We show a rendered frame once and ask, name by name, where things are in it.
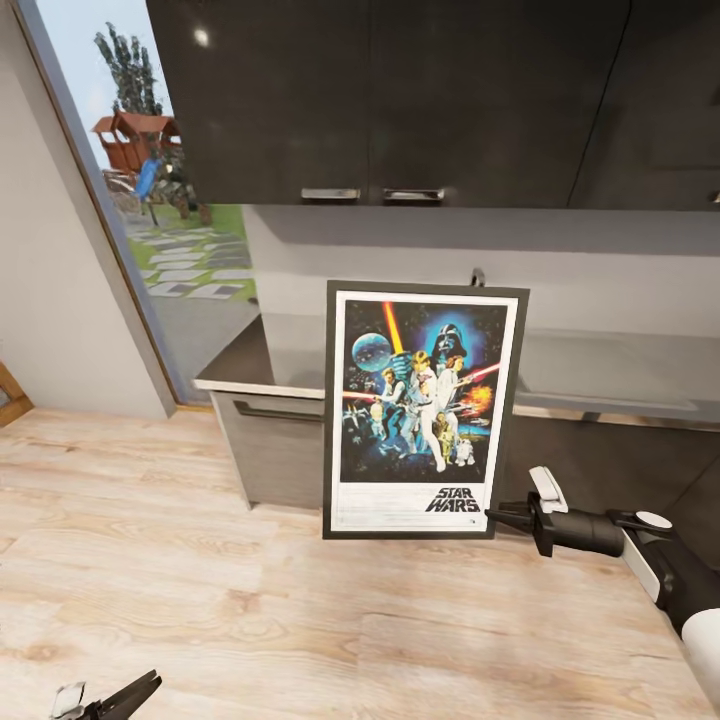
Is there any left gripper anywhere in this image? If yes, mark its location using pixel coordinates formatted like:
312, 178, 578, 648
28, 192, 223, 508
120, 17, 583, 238
76, 669, 162, 720

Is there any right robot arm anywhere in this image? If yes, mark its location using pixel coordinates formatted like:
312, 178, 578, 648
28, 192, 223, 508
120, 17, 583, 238
484, 467, 720, 702

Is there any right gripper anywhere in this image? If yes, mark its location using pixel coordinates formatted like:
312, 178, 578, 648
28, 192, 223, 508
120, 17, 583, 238
484, 492, 594, 557

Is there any poster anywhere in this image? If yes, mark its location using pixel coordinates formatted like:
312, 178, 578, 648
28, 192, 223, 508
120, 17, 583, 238
322, 279, 530, 540

